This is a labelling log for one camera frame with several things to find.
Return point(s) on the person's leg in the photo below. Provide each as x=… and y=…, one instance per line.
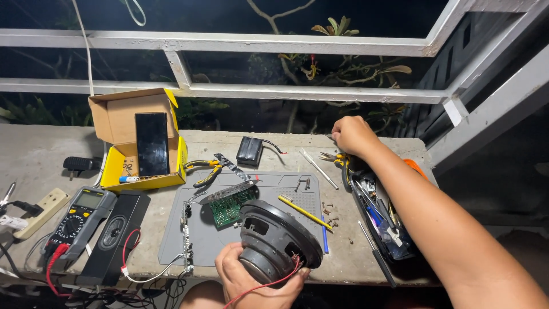
x=201, y=296

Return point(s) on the person's right hand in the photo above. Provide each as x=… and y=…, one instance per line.
x=358, y=135

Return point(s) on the scattered brass screws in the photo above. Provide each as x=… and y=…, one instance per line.
x=330, y=214

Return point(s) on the yellow cardboard box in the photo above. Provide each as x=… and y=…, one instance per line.
x=118, y=116

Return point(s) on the grey silicone work mat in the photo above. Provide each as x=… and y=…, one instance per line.
x=206, y=240

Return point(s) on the black plug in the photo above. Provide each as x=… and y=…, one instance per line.
x=28, y=208

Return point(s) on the person's left hand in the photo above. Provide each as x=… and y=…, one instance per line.
x=253, y=294

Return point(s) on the white metal railing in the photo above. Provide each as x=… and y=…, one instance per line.
x=257, y=45

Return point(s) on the black battery pack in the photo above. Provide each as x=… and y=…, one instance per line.
x=249, y=151

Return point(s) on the red multimeter probe lead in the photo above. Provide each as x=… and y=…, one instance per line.
x=53, y=257

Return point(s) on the white plug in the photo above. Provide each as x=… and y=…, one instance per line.
x=13, y=222

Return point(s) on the tree with green leaves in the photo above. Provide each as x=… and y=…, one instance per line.
x=339, y=68

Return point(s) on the beige power strip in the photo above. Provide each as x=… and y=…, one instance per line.
x=47, y=208

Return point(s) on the yellow black needle-nose pliers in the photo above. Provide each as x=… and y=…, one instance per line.
x=339, y=161

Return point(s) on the black speaker front panel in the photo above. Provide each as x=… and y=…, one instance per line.
x=116, y=236

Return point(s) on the black speaker driver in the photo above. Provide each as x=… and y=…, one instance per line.
x=274, y=240

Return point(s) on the blue pen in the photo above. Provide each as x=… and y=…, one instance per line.
x=324, y=238

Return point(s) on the black smartphone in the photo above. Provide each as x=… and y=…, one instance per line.
x=152, y=143

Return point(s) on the black tool case with tools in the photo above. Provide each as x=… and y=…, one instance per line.
x=381, y=223

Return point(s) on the white blue small tube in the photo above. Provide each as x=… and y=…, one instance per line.
x=128, y=179

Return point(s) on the grey yellow multimeter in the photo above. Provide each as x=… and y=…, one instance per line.
x=79, y=219

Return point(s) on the thin metal rod tool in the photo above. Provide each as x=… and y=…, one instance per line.
x=319, y=169

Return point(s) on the yellow brush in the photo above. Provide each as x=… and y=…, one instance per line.
x=302, y=210

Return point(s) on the silver tape strip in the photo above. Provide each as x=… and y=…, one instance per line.
x=231, y=166

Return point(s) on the narrow long circuit board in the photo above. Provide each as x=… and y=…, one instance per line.
x=187, y=240

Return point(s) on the soldering iron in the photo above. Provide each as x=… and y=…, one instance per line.
x=7, y=193

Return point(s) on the green circuit board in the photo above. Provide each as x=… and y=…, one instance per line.
x=229, y=208

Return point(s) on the black control panel strip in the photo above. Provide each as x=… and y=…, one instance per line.
x=227, y=192

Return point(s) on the black power adapter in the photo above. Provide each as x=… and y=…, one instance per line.
x=79, y=164

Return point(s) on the dark screws on mat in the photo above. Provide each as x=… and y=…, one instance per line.
x=302, y=183

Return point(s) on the person's right fingers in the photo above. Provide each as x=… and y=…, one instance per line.
x=341, y=135

